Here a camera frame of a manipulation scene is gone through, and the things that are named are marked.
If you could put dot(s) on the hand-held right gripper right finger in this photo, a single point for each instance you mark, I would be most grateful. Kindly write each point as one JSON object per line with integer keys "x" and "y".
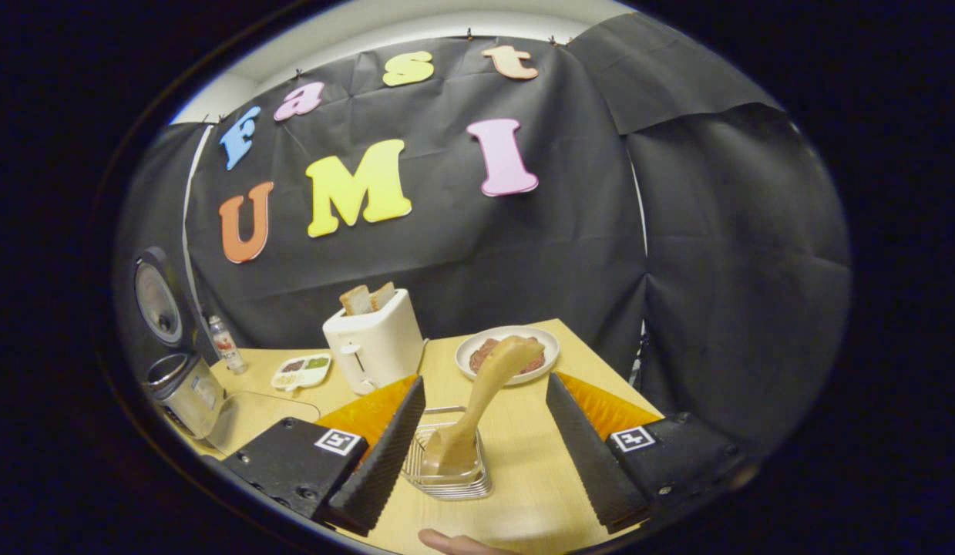
{"x": 589, "y": 462}

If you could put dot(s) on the toast slice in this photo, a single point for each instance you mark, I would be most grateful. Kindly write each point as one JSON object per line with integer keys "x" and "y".
{"x": 355, "y": 301}
{"x": 383, "y": 296}

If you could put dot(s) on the white toaster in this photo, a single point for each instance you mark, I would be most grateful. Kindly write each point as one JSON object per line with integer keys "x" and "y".
{"x": 377, "y": 347}

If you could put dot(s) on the white divided bean dish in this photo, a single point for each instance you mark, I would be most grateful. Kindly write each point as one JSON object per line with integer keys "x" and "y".
{"x": 300, "y": 371}

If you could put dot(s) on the white round plate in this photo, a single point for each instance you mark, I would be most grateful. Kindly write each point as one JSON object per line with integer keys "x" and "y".
{"x": 469, "y": 368}

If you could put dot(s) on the black backdrop cloth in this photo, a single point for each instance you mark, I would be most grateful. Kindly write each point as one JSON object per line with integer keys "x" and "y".
{"x": 523, "y": 247}

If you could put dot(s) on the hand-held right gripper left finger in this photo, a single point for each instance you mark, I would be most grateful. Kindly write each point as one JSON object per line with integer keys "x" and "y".
{"x": 385, "y": 462}

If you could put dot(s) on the dark grey rice cooker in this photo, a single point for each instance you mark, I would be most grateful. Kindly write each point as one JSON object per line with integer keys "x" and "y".
{"x": 188, "y": 393}

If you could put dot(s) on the brown meat piece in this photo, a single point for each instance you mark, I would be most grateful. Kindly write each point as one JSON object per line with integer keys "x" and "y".
{"x": 483, "y": 354}
{"x": 535, "y": 364}

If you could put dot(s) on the wooden spoon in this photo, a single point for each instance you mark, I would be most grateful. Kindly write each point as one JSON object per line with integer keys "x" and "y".
{"x": 492, "y": 385}

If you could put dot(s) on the small clear bottle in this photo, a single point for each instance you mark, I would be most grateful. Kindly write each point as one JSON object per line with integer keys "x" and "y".
{"x": 229, "y": 347}

